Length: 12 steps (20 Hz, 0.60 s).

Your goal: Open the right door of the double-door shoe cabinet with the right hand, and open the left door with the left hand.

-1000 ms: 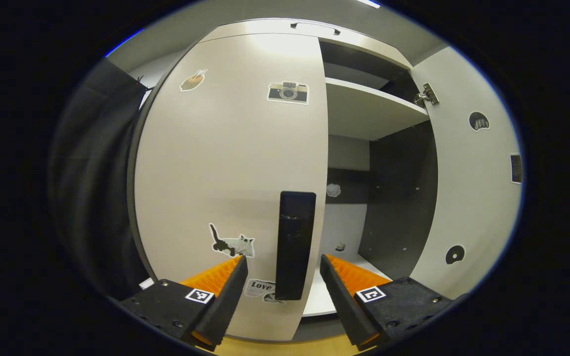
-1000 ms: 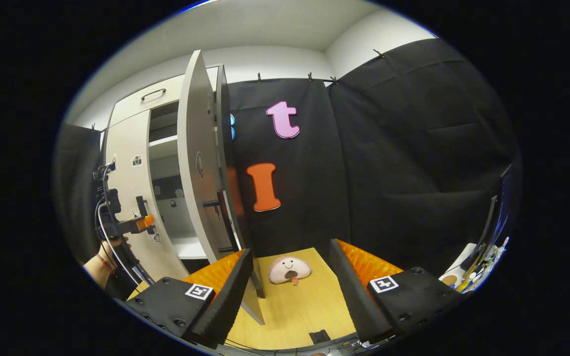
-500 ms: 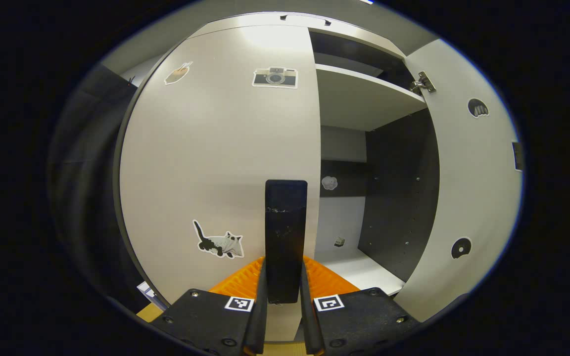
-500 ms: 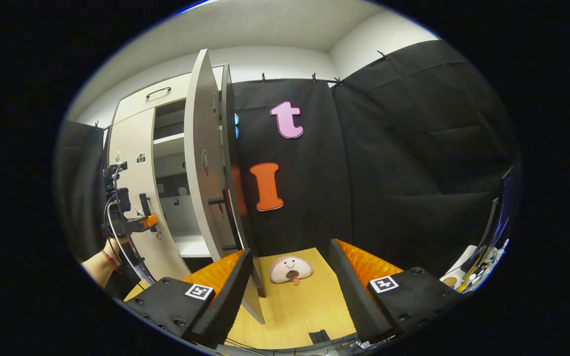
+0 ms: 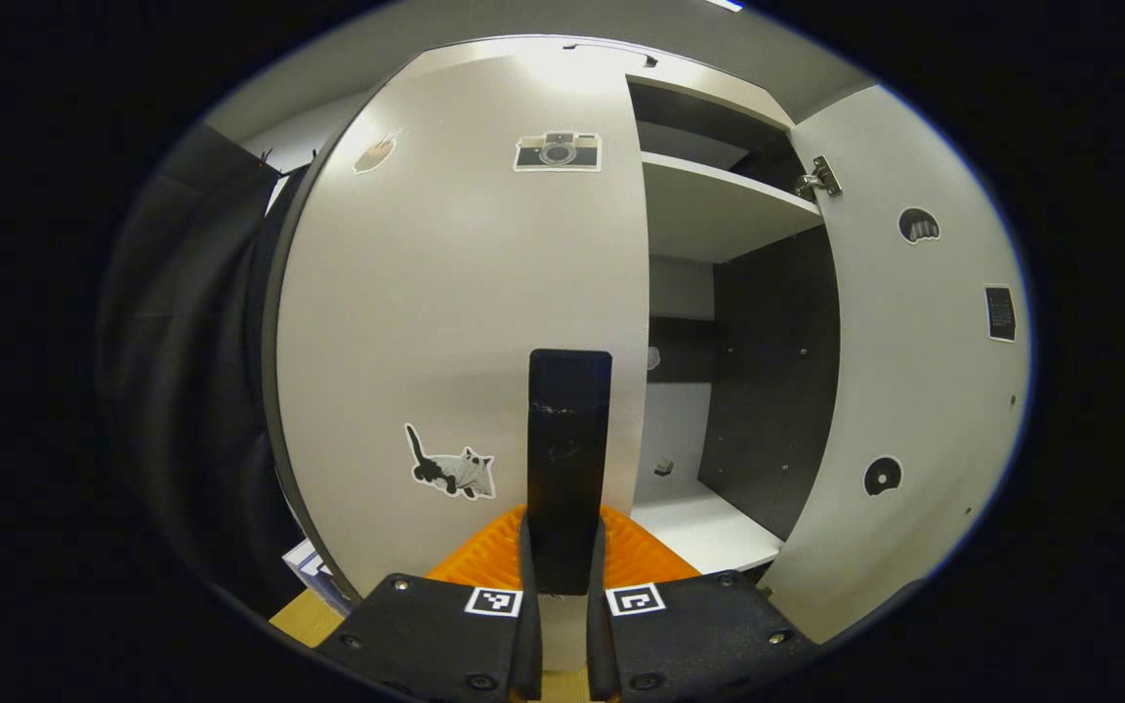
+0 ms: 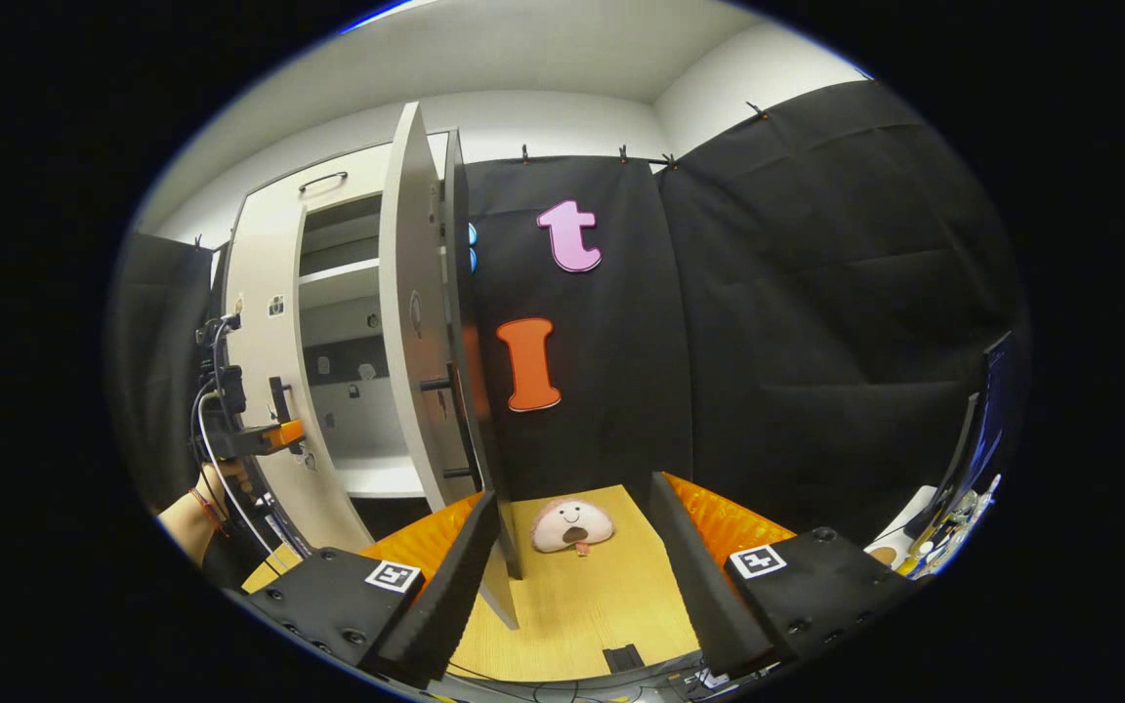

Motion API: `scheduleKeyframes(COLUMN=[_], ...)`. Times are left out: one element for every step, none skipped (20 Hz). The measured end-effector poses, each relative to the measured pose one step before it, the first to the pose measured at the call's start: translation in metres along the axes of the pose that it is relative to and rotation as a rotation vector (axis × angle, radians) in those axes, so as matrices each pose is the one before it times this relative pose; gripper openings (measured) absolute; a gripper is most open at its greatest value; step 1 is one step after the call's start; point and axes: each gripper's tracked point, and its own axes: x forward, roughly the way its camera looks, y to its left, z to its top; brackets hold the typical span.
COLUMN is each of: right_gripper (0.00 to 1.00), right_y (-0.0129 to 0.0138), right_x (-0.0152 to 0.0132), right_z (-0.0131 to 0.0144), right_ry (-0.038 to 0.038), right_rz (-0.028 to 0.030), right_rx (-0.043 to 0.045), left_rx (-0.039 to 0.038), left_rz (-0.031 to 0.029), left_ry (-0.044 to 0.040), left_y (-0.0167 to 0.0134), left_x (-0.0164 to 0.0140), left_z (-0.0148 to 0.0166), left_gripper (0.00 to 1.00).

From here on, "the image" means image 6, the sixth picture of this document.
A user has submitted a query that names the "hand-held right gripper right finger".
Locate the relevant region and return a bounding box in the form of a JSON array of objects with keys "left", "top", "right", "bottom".
[{"left": 647, "top": 472, "right": 915, "bottom": 682}]

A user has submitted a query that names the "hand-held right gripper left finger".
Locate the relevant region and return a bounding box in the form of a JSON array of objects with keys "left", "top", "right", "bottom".
[{"left": 245, "top": 491, "right": 503, "bottom": 690}]

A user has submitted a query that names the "white cabinet door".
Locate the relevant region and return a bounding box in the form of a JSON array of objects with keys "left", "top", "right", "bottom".
[
  {"left": 377, "top": 102, "right": 521, "bottom": 631},
  {"left": 223, "top": 193, "right": 375, "bottom": 559}
]

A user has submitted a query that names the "white double-door shoe cabinet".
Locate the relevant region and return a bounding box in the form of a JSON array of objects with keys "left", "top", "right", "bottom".
[{"left": 221, "top": 127, "right": 524, "bottom": 582}]

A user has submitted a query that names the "white cardboard box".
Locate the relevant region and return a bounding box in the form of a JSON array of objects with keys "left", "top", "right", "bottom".
[{"left": 263, "top": 496, "right": 312, "bottom": 559}]

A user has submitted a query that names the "pink plush toy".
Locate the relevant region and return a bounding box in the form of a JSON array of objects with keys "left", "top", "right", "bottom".
[{"left": 530, "top": 498, "right": 615, "bottom": 558}]

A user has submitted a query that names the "white side table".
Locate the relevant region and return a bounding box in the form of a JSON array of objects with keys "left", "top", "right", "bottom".
[{"left": 865, "top": 485, "right": 944, "bottom": 572}]

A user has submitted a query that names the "dark computer monitor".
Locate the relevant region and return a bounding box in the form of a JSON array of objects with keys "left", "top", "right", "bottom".
[{"left": 934, "top": 332, "right": 1013, "bottom": 533}]

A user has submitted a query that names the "red string bracelet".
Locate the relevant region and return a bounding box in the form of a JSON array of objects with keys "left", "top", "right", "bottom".
[{"left": 187, "top": 486, "right": 229, "bottom": 536}]

